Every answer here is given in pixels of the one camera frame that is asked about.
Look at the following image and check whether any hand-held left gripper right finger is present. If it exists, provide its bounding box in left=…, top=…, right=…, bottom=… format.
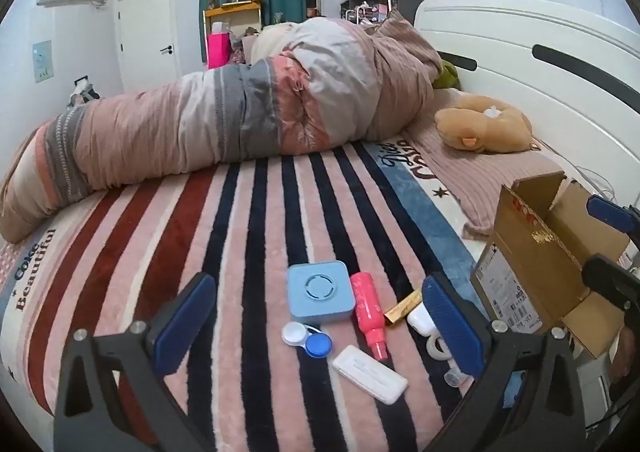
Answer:
left=421, top=273, right=587, bottom=452

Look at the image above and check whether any black and white bag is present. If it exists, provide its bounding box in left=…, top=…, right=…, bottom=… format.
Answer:
left=67, top=76, right=101, bottom=107

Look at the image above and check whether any pink and grey duvet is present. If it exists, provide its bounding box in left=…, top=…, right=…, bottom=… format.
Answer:
left=0, top=9, right=451, bottom=243

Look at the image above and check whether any brown plush toy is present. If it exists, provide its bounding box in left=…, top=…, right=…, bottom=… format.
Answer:
left=434, top=94, right=533, bottom=153

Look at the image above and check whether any brown cardboard box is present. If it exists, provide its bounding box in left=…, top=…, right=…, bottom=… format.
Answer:
left=470, top=171, right=632, bottom=360

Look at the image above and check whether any white bed headboard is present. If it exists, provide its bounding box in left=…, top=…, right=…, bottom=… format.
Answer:
left=414, top=0, right=640, bottom=217

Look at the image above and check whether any white and blue lens case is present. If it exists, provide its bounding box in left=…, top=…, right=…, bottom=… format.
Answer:
left=281, top=323, right=333, bottom=360

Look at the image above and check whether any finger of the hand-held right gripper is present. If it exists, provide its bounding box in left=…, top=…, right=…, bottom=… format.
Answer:
left=586, top=196, right=640, bottom=235
left=581, top=256, right=640, bottom=313

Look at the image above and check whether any gold foil stick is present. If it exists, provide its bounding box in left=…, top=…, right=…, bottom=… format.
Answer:
left=384, top=299, right=426, bottom=327

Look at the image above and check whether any white earbuds case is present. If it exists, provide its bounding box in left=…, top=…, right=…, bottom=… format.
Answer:
left=406, top=304, right=441, bottom=335

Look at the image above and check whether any thin white cable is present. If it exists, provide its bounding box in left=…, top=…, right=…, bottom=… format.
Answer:
left=570, top=166, right=617, bottom=201

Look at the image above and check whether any white tape roll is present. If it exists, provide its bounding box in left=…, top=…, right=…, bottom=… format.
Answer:
left=426, top=332, right=453, bottom=361

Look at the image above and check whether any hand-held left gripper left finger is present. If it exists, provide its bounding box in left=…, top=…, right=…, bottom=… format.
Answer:
left=52, top=272, right=218, bottom=452

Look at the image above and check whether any small clear plastic cup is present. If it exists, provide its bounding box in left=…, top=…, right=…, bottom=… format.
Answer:
left=444, top=366, right=473, bottom=387

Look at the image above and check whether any light blue square case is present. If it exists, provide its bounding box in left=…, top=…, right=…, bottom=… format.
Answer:
left=286, top=262, right=357, bottom=323

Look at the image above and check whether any striped plush blanket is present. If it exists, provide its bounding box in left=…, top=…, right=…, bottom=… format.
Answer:
left=0, top=139, right=481, bottom=452

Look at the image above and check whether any white rectangular case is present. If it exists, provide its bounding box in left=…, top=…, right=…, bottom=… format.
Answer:
left=332, top=345, right=409, bottom=405

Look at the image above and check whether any green plush toy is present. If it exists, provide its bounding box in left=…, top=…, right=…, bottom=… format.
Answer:
left=432, top=59, right=462, bottom=90

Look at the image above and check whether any pink knitted pillow cover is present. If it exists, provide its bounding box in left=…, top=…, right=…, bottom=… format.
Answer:
left=402, top=86, right=581, bottom=239

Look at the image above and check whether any yellow shelf unit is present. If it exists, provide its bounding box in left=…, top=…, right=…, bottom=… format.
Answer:
left=202, top=2, right=265, bottom=65

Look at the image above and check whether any red spray bottle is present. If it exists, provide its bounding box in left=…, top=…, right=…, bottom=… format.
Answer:
left=350, top=272, right=392, bottom=363

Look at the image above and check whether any light blue wall poster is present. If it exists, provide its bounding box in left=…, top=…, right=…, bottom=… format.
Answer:
left=32, top=40, right=54, bottom=82

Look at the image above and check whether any bright pink bag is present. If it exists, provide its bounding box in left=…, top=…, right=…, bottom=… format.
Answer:
left=207, top=32, right=232, bottom=68

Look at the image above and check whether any white door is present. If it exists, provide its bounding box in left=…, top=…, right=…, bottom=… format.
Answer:
left=116, top=0, right=182, bottom=95

